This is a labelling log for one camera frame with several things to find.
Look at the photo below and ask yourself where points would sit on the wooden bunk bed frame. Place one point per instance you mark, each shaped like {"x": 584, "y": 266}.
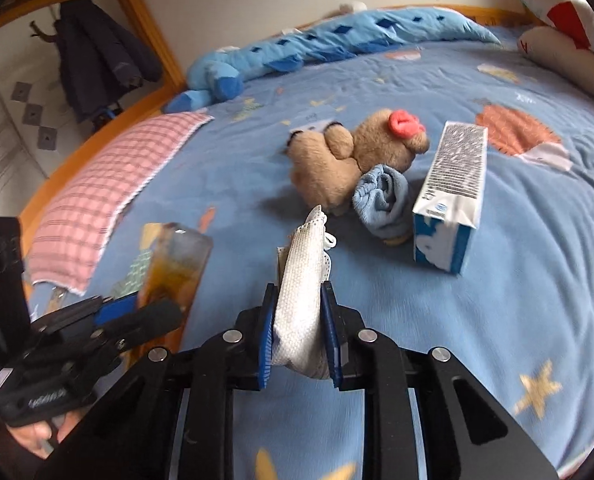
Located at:
{"x": 149, "y": 30}

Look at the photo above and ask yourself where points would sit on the blue and white carton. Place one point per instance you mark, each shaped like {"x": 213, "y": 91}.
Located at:
{"x": 452, "y": 185}

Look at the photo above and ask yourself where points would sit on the clear bottle with gold cap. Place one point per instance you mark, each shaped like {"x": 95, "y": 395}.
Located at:
{"x": 177, "y": 270}

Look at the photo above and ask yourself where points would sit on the pink plaid pillow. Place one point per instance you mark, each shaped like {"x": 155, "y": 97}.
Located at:
{"x": 102, "y": 185}

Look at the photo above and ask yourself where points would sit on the blue printed bed sheet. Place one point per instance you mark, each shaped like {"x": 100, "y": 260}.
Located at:
{"x": 527, "y": 260}

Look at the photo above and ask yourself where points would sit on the person's left hand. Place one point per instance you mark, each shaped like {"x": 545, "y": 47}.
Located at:
{"x": 32, "y": 437}

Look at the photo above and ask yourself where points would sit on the white and red folded quilt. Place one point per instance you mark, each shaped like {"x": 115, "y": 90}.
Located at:
{"x": 567, "y": 45}

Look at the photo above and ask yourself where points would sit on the dark hanging jacket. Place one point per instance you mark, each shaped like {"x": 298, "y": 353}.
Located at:
{"x": 97, "y": 60}

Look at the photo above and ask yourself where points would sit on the brown teddy bear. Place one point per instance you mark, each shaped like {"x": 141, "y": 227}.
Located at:
{"x": 327, "y": 160}

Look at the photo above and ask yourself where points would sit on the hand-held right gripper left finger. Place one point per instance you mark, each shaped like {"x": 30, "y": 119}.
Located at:
{"x": 267, "y": 330}

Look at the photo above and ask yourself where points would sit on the small blue and red object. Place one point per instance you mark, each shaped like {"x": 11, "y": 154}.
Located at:
{"x": 108, "y": 114}

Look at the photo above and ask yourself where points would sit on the light blue rolled sock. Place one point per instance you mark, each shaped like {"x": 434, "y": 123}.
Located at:
{"x": 382, "y": 200}

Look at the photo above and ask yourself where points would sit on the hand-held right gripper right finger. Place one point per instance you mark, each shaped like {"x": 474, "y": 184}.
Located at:
{"x": 329, "y": 330}

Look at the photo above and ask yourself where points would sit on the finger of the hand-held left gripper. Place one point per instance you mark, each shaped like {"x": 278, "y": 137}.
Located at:
{"x": 117, "y": 310}
{"x": 147, "y": 320}

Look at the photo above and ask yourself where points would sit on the long blue plush toy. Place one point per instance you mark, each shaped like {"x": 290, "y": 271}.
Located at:
{"x": 327, "y": 40}

